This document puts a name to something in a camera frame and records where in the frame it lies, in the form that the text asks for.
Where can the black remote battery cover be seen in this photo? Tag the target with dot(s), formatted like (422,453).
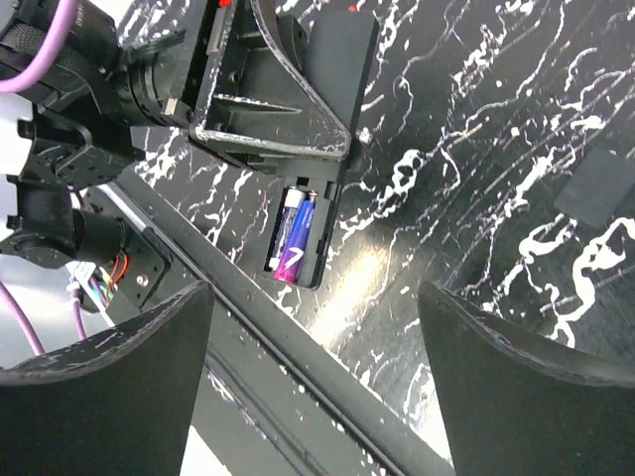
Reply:
(596,188)

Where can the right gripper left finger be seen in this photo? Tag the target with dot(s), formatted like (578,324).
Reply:
(119,402)

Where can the blue pink battery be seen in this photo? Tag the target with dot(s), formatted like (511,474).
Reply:
(296,246)

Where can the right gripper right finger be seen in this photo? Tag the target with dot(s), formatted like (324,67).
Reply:
(517,403)

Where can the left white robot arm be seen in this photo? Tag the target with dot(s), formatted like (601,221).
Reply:
(72,130)

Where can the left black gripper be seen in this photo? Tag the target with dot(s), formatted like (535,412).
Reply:
(259,91)

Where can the black remote control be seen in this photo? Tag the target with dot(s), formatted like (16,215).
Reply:
(317,198)

